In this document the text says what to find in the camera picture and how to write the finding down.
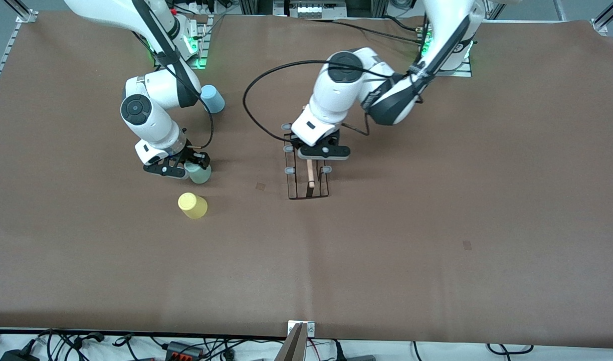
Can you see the pale green plastic cup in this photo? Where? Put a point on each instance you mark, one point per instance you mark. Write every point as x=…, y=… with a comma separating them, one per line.
x=200, y=175

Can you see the yellow plastic cup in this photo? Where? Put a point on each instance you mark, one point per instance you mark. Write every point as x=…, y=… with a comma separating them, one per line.
x=192, y=205

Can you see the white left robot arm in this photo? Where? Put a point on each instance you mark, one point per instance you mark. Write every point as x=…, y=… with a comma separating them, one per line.
x=336, y=90

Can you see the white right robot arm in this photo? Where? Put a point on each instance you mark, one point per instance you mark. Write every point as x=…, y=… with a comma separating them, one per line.
x=151, y=95

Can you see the light blue plastic cup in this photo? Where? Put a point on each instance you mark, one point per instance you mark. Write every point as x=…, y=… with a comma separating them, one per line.
x=215, y=100

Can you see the white box in rack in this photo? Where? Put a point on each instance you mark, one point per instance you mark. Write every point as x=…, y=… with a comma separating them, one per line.
x=314, y=8

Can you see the brown table cover mat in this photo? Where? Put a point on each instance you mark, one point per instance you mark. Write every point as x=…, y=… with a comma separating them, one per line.
x=386, y=260

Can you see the white power strip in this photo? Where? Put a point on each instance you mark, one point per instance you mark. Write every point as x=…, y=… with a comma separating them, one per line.
x=202, y=6

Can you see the black and red connector block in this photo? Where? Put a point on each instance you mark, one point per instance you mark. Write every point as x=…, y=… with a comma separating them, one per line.
x=183, y=350

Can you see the black plug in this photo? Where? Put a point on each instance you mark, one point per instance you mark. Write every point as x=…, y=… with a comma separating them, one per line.
x=354, y=358

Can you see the black power adapter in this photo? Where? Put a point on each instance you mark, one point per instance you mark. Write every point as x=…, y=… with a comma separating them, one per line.
x=18, y=356

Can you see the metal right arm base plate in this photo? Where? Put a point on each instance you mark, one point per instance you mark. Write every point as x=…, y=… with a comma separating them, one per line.
x=205, y=30

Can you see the black aluminium frame rack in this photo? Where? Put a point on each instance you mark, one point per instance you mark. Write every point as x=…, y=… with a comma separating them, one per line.
x=256, y=7

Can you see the small metal edge bracket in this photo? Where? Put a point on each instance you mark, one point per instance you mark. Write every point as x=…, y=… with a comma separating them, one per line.
x=310, y=328

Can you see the grey camera mount pole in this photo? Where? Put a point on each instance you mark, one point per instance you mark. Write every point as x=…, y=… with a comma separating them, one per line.
x=291, y=348

